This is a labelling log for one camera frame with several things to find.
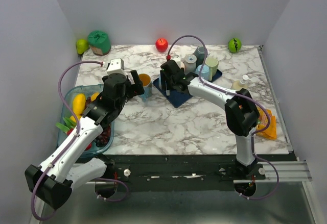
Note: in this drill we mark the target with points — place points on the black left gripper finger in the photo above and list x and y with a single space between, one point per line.
137 87
129 93

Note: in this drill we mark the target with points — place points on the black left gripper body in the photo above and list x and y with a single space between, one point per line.
122 101

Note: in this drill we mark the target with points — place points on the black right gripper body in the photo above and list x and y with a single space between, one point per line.
182 70

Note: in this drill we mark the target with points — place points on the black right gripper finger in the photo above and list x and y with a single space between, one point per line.
174 85
162 72

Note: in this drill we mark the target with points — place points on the blue butterfly mug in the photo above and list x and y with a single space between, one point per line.
147 86

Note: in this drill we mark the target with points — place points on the blue white gradient mug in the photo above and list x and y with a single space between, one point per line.
163 85

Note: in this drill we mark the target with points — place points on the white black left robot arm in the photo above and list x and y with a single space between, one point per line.
55 178

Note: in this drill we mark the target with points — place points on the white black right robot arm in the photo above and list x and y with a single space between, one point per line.
240 109

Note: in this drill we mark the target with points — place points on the grey upside down mug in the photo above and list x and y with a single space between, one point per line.
190 63

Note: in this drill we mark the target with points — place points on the light blue faceted mug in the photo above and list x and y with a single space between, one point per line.
205 72

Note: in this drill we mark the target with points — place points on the dark teal mug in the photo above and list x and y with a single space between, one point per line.
199 53

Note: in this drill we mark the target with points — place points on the light green mug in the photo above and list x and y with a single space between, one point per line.
212 63

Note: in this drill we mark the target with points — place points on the dark blue mat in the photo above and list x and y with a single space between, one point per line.
199 88

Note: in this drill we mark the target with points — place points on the red toy apple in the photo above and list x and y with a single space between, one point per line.
161 45

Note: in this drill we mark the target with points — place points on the yellow toy mango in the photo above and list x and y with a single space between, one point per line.
78 104

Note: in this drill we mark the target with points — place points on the dark red toy grapes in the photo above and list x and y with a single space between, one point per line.
104 138

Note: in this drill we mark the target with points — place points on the green toy pear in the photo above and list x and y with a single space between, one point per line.
81 46

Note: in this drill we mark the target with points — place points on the white pump bottle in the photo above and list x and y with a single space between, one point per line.
243 83

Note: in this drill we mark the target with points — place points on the red toy dragon fruit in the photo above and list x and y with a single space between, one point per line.
88 146

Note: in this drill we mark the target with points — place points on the teal plastic fruit bin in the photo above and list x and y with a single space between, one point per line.
88 91

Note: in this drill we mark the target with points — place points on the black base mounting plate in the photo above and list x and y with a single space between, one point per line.
180 172

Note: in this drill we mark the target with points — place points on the orange snack bag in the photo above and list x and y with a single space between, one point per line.
270 132

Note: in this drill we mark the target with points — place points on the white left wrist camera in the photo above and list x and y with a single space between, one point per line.
115 66

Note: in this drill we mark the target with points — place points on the aluminium rail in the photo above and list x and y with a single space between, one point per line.
288 171

